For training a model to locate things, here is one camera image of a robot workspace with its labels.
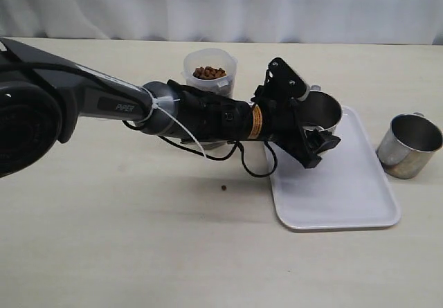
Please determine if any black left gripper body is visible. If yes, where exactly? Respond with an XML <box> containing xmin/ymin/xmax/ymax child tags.
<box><xmin>248</xmin><ymin>86</ymin><xmax>311</xmax><ymax>156</ymax></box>

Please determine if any steel cup with kibble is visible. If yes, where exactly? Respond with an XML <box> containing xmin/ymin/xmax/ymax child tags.
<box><xmin>297</xmin><ymin>85</ymin><xmax>343</xmax><ymax>134</ymax></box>
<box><xmin>376</xmin><ymin>112</ymin><xmax>442</xmax><ymax>179</ymax></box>

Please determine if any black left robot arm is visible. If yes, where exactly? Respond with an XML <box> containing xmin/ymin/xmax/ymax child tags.
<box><xmin>1</xmin><ymin>38</ymin><xmax>342</xmax><ymax>176</ymax></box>

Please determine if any white rectangular plastic tray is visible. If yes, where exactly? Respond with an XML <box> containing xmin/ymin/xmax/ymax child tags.
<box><xmin>266</xmin><ymin>107</ymin><xmax>401</xmax><ymax>231</ymax></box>

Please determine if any clear plastic tall container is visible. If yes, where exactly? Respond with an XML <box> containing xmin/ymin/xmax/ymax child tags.
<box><xmin>182</xmin><ymin>48</ymin><xmax>237</xmax><ymax>98</ymax></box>

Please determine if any white left zip tie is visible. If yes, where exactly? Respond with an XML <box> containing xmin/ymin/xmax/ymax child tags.
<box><xmin>137</xmin><ymin>96</ymin><xmax>208</xmax><ymax>159</ymax></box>

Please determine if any white curtain backdrop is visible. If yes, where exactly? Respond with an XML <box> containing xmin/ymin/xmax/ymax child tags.
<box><xmin>1</xmin><ymin>0</ymin><xmax>442</xmax><ymax>45</ymax></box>

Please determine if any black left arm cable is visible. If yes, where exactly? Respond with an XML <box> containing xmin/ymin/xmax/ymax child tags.
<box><xmin>123</xmin><ymin>120</ymin><xmax>280</xmax><ymax>178</ymax></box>

